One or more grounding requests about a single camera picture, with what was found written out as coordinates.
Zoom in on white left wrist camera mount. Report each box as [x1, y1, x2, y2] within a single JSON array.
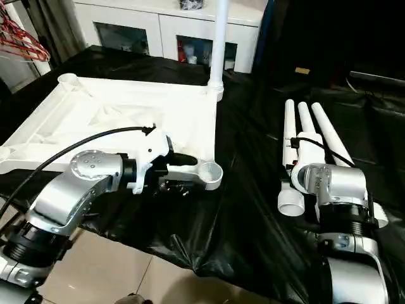
[[132, 125, 174, 196]]

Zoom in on white glass door cabinet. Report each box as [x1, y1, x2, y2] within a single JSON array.
[[72, 0, 264, 74]]

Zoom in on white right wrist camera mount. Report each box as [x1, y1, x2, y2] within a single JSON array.
[[285, 132, 327, 191]]

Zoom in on white side shelf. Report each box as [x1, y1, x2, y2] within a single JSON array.
[[0, 0, 52, 93]]

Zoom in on white plastic table top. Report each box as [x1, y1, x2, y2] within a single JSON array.
[[0, 72, 224, 193]]

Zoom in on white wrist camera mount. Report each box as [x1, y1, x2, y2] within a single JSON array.
[[132, 125, 174, 196], [285, 132, 327, 191]]

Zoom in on grey curtain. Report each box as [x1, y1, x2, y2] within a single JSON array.
[[34, 0, 87, 68]]

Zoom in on white plastic table leg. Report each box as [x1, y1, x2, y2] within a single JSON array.
[[297, 101, 318, 137], [207, 0, 230, 103], [311, 101, 390, 229], [277, 98, 306, 218]]

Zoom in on red clothes hangers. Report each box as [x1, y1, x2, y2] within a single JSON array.
[[0, 11, 51, 64]]

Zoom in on black work surface mat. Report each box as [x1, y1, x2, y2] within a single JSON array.
[[0, 44, 405, 304]]

